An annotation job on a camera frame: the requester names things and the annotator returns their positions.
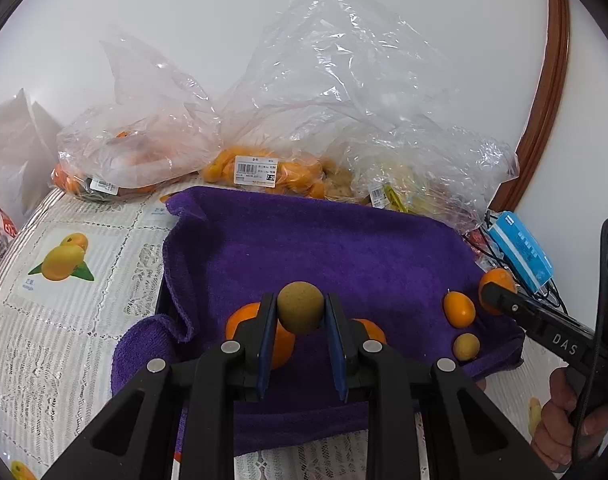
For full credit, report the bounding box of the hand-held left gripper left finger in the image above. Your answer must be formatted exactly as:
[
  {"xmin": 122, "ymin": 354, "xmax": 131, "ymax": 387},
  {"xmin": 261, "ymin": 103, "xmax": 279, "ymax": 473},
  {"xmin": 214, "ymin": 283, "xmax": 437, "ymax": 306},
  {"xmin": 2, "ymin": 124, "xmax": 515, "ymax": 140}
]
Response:
[{"xmin": 44, "ymin": 292, "xmax": 279, "ymax": 480}]

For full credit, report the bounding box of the clear bag of mixed oranges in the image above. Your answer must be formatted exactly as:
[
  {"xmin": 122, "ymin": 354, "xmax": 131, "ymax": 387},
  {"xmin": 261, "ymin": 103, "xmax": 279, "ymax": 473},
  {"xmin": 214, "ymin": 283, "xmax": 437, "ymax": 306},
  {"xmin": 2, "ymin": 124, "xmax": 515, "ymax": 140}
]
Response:
[{"xmin": 54, "ymin": 27, "xmax": 225, "ymax": 203}]

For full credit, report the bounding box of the beige longan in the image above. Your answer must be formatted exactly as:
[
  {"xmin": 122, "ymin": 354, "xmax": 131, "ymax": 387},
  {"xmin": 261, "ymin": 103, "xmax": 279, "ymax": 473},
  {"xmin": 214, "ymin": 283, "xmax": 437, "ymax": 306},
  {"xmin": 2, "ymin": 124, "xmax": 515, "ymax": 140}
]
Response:
[
  {"xmin": 452, "ymin": 332, "xmax": 481, "ymax": 362},
  {"xmin": 277, "ymin": 281, "xmax": 325, "ymax": 336}
]

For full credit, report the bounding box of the clear bag of red tomatoes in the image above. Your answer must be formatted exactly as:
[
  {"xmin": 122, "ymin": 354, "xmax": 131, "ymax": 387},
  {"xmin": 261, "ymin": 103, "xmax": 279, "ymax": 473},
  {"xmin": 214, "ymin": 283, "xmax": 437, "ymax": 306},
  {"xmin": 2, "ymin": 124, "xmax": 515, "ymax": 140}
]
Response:
[{"xmin": 464, "ymin": 227, "xmax": 492, "ymax": 261}]

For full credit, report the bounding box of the person's right hand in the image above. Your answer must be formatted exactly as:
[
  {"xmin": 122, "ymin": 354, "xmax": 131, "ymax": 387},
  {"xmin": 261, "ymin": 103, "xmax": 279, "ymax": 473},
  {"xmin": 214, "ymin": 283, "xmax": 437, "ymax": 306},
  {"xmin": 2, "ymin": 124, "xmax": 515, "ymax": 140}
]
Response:
[{"xmin": 531, "ymin": 367, "xmax": 608, "ymax": 471}]

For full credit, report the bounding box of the large orange with green stem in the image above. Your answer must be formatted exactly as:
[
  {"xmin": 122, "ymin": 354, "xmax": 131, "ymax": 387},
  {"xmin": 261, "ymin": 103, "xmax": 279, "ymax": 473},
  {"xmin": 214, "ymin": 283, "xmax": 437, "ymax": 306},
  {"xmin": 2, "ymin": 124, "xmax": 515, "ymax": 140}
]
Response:
[{"xmin": 225, "ymin": 302, "xmax": 297, "ymax": 371}]

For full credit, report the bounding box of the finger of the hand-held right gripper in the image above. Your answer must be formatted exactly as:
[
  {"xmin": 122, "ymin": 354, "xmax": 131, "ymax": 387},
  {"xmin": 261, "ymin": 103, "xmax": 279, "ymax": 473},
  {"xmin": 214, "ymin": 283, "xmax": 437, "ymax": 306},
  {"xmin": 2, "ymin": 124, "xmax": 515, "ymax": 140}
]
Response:
[{"xmin": 481, "ymin": 281, "xmax": 540, "ymax": 333}]

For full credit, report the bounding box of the clear bag of yellow fruit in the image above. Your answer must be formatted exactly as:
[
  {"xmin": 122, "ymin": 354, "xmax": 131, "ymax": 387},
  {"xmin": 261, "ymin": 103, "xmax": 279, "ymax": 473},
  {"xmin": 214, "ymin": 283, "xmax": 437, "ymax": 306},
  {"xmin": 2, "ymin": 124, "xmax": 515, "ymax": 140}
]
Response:
[{"xmin": 344, "ymin": 125, "xmax": 520, "ymax": 241}]

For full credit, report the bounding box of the purple towel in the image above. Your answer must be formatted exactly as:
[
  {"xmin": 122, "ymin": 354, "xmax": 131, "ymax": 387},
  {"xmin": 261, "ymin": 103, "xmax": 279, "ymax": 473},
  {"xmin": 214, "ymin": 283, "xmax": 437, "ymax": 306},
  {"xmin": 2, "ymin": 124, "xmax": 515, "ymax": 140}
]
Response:
[{"xmin": 110, "ymin": 186, "xmax": 527, "ymax": 458}]

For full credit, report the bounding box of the blue tissue box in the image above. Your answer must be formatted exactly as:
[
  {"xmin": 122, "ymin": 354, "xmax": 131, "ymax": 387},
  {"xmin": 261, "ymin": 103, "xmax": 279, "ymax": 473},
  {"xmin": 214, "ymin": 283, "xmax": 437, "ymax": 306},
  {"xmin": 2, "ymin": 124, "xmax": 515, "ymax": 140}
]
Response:
[{"xmin": 486, "ymin": 211, "xmax": 555, "ymax": 293}]

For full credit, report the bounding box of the clear bag of small oranges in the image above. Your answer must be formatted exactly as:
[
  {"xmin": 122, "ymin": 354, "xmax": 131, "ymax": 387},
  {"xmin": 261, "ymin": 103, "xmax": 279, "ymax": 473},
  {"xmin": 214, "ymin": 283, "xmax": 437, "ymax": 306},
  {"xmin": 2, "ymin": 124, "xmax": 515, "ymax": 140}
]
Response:
[{"xmin": 199, "ymin": 0, "xmax": 460, "ymax": 201}]

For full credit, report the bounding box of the white plastic bag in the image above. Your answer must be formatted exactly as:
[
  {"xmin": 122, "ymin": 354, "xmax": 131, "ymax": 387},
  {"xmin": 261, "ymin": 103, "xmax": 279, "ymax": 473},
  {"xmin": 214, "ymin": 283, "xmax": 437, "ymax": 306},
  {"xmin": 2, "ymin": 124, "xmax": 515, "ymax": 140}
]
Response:
[{"xmin": 0, "ymin": 89, "xmax": 64, "ymax": 231}]

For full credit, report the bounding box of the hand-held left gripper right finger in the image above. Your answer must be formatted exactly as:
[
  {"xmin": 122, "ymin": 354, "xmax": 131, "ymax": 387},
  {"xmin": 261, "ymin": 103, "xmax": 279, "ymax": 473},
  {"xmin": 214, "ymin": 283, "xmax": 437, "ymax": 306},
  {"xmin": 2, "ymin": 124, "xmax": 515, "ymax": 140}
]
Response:
[{"xmin": 325, "ymin": 292, "xmax": 555, "ymax": 480}]

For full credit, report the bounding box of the red and white packet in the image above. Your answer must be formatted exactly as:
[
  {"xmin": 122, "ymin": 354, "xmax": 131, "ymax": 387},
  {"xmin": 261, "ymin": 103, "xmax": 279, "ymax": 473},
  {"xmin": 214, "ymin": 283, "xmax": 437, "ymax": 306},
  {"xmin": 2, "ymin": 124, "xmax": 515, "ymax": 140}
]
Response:
[{"xmin": 0, "ymin": 200, "xmax": 19, "ymax": 251}]

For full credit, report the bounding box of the brown wooden door frame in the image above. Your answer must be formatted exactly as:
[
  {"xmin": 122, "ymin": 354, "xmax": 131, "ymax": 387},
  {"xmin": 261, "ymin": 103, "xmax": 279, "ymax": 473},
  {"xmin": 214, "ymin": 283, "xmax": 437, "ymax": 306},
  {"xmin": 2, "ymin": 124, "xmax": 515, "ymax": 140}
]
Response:
[{"xmin": 489, "ymin": 0, "xmax": 571, "ymax": 216}]

